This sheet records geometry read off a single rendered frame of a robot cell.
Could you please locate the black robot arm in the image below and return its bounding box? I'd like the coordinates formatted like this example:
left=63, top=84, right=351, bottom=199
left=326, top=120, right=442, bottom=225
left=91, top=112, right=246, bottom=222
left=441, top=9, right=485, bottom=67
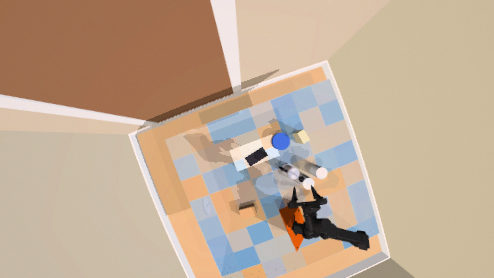
left=292, top=201, right=370, bottom=251

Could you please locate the blue short cylinder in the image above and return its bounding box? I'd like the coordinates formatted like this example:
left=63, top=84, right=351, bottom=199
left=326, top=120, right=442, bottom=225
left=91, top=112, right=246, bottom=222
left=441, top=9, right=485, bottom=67
left=272, top=133, right=290, bottom=150

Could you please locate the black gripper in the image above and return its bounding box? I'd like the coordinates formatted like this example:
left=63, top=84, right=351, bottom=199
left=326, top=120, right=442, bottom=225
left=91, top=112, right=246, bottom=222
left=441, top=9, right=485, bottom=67
left=287, top=185, right=327, bottom=219

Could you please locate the glass french press with black knob plunger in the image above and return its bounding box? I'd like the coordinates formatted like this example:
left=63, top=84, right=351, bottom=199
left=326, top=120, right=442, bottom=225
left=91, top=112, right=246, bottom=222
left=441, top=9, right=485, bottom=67
left=279, top=164, right=305, bottom=182

